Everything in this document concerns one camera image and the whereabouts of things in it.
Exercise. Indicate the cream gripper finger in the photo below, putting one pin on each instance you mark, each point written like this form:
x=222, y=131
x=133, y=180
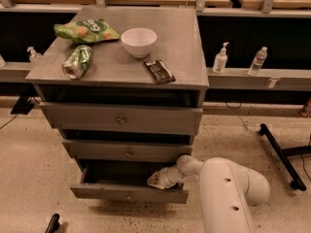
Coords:
x=155, y=184
x=155, y=176

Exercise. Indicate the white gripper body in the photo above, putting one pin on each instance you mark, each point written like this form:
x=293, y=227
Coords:
x=167, y=177

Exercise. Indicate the grey bottom drawer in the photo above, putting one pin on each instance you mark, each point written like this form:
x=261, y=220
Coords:
x=124, y=181

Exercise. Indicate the grey drawer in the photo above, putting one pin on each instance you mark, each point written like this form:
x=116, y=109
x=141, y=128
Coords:
x=121, y=118
x=125, y=151
x=124, y=181

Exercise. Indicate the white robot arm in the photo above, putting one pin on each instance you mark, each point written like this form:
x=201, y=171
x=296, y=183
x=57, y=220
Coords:
x=227, y=190

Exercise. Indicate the grey middle drawer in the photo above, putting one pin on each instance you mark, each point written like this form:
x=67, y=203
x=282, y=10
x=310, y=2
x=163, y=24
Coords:
x=125, y=151

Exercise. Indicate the grey wooden drawer cabinet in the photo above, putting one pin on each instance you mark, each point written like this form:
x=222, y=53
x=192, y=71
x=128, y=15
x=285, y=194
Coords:
x=115, y=77

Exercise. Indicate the grey top drawer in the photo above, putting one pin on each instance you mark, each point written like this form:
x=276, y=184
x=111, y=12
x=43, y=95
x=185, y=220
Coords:
x=121, y=118

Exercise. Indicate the black snack packet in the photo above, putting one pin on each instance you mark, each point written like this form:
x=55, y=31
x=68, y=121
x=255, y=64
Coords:
x=159, y=72

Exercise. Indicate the black base leg bottom left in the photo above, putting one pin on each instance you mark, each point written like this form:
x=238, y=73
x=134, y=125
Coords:
x=53, y=225

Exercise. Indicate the black base leg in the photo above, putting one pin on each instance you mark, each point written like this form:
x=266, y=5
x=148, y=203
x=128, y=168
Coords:
x=53, y=225
x=284, y=154

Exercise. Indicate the black base leg right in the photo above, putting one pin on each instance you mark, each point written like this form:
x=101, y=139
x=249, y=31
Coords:
x=284, y=154

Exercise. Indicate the white pump bottle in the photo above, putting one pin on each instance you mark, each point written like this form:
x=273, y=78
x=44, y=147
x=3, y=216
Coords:
x=220, y=60

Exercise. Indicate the white bowl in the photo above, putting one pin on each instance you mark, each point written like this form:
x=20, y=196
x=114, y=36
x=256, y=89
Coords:
x=138, y=41

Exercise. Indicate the crushed green soda can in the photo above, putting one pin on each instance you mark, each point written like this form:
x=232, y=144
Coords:
x=77, y=63

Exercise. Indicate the clear water bottle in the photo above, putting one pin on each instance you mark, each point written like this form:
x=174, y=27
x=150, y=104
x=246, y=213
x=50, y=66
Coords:
x=258, y=61

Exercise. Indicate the orange object on floor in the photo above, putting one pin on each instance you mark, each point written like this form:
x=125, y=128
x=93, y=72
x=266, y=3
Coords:
x=306, y=109

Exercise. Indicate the green snack bag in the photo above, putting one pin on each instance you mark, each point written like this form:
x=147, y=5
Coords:
x=89, y=31

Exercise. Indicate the clear sanitizer bottle near cabinet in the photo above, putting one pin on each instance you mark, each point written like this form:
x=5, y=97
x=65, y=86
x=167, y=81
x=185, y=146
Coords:
x=34, y=56

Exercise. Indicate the clear sanitizer bottle far left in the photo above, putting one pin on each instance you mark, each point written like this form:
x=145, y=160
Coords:
x=2, y=61

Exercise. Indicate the grey metal rail shelf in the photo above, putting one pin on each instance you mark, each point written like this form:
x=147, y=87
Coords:
x=231, y=78

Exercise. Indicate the black bracket foot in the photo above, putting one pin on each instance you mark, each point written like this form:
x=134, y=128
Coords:
x=23, y=106

